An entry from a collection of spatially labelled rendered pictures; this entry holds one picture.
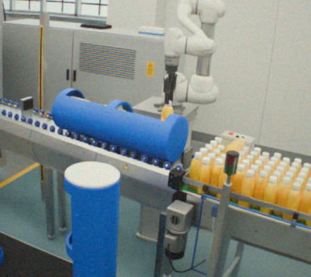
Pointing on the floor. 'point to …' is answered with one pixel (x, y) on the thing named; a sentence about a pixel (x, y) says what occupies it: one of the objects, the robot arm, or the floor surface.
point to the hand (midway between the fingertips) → (169, 98)
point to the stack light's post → (219, 229)
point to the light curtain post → (43, 77)
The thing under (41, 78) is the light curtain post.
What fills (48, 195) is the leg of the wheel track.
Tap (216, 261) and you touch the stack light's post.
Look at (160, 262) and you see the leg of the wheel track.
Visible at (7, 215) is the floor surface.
